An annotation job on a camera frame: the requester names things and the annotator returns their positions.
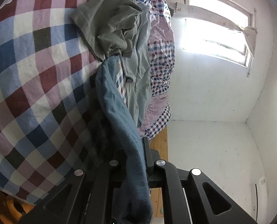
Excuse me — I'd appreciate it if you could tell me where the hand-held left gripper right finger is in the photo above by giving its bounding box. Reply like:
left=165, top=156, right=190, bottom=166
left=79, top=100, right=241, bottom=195
left=144, top=137, right=258, bottom=224

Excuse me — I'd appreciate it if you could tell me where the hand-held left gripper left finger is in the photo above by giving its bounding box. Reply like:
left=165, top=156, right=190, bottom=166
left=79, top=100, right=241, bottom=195
left=17, top=150, right=130, bottom=224

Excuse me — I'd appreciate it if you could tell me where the teal blue t-shirt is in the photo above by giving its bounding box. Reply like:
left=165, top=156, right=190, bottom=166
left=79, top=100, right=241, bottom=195
left=95, top=55, right=153, bottom=224

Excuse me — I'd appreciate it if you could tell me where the grey t-shirt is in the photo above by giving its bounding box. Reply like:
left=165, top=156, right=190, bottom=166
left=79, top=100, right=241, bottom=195
left=70, top=0, right=144, bottom=62

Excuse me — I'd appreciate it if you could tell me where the purple dotted checked pillow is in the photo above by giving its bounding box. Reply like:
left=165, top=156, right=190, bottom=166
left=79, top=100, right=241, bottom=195
left=138, top=98, right=172, bottom=138

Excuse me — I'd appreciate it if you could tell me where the light grey-green sweatshirt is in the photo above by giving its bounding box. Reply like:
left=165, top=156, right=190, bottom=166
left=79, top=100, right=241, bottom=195
left=122, top=2, right=153, bottom=127

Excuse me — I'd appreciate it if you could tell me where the checked purple duvet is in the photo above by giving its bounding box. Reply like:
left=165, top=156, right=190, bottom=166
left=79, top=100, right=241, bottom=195
left=125, top=0, right=176, bottom=98

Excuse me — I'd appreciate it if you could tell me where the checked bed sheet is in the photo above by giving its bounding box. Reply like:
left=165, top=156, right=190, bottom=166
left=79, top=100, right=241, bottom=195
left=0, top=0, right=139, bottom=206

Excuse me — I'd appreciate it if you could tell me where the window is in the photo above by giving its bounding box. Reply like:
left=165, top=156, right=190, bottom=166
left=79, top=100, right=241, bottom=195
left=183, top=0, right=257, bottom=68

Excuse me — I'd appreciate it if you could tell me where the white window curtain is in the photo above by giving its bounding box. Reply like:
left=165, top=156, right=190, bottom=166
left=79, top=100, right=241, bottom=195
left=171, top=2, right=258, bottom=56

